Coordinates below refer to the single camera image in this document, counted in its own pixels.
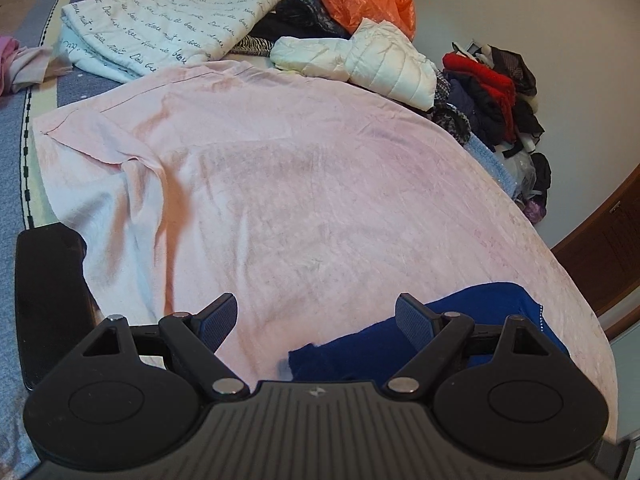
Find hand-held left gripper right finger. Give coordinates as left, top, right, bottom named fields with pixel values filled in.
left=384, top=292, right=553, bottom=400

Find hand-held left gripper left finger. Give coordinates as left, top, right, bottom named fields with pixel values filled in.
left=80, top=292, right=248, bottom=403

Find blue garment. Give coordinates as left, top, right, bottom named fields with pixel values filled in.
left=287, top=282, right=571, bottom=383

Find pile of dark clothes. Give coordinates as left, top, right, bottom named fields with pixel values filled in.
left=432, top=40, right=548, bottom=161

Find dark clothes beside quilt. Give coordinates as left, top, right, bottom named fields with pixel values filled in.
left=229, top=0, right=353, bottom=58

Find pink blanket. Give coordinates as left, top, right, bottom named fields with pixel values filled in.
left=32, top=60, right=616, bottom=441

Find purple bag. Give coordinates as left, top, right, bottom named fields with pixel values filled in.
left=517, top=195, right=549, bottom=227

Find black flat device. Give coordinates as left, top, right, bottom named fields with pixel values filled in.
left=15, top=222, right=97, bottom=392

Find light blue cloth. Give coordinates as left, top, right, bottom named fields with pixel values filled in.
left=465, top=137, right=522, bottom=200

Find black bag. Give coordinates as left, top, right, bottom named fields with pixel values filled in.
left=529, top=152, right=553, bottom=195

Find wooden door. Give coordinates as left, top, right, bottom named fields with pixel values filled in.
left=550, top=162, right=640, bottom=318

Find red garment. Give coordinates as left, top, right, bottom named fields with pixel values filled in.
left=442, top=52, right=517, bottom=143

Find grey-blue bed sheet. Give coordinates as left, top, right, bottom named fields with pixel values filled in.
left=0, top=0, right=116, bottom=461

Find white puffer jacket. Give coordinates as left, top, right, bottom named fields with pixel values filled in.
left=270, top=17, right=438, bottom=111

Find white script-print quilt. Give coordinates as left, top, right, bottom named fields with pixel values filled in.
left=52, top=0, right=301, bottom=83

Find orange plastic bag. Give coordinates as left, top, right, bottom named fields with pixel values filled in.
left=320, top=0, right=417, bottom=41

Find pink cloth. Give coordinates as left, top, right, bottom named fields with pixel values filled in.
left=0, top=35, right=73, bottom=96

